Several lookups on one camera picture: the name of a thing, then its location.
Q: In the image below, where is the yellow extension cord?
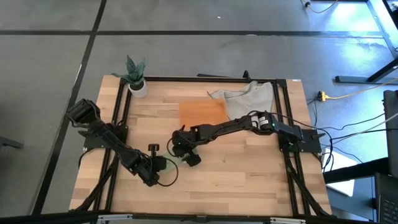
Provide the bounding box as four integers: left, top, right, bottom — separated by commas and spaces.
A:
317, 77, 398, 103

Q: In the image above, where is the black monitor back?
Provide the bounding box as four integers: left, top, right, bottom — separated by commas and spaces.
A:
382, 89, 398, 179

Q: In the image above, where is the grey furniture foot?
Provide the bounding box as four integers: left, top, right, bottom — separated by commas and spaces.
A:
0, 136, 24, 149

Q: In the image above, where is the snake plant in white pot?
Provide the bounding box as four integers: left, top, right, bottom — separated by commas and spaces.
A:
111, 55, 149, 99

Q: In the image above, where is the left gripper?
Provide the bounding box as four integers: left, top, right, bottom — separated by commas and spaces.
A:
139, 143, 165, 187

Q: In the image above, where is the black desk leg frame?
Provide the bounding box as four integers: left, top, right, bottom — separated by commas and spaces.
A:
335, 0, 398, 84

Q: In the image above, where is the yellow cable with black plug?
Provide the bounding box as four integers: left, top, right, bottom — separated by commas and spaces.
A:
300, 0, 340, 15

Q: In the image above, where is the black crossbar with silver brackets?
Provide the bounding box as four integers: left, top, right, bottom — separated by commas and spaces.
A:
0, 210, 398, 224

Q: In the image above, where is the green microfiber towel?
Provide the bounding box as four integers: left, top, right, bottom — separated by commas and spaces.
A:
161, 150, 198, 174

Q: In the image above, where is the grey waffle microfiber towel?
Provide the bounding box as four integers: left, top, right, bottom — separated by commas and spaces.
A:
207, 80, 275, 121

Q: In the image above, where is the black laptop keyboard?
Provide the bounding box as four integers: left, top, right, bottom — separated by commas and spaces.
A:
373, 172, 398, 224

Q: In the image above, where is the black aluminium table frame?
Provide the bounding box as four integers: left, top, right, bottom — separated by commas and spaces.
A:
70, 76, 332, 218

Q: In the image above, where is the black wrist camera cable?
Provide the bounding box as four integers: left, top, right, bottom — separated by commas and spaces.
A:
157, 157, 180, 187

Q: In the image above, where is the grey floor cable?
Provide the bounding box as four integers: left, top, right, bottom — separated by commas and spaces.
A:
334, 112, 398, 141

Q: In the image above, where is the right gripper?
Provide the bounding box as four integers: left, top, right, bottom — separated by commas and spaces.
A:
172, 124, 202, 168

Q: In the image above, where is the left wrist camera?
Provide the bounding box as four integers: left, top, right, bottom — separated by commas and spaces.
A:
155, 156, 168, 171

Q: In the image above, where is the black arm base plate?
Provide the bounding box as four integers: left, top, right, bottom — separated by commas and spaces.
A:
83, 122, 129, 149
278, 129, 323, 154

